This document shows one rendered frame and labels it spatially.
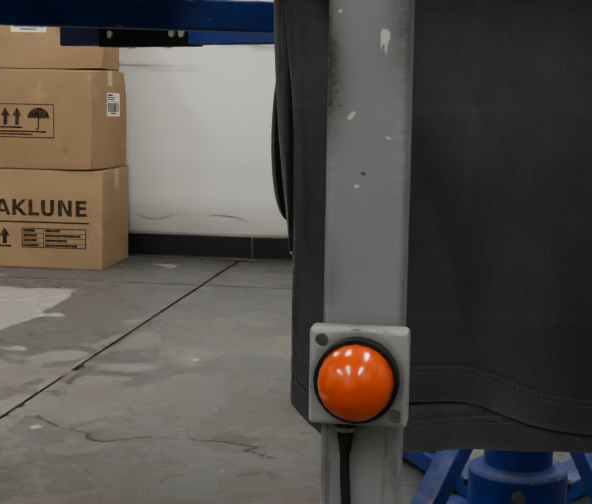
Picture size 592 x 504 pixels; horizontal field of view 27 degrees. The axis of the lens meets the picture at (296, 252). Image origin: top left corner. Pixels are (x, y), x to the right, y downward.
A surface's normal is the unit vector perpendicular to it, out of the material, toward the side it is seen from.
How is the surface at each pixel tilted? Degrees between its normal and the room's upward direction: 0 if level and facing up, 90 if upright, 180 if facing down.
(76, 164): 92
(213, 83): 90
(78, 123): 91
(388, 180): 90
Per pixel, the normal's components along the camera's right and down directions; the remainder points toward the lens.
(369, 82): -0.16, 0.13
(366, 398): 0.33, 0.29
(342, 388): -0.32, -0.05
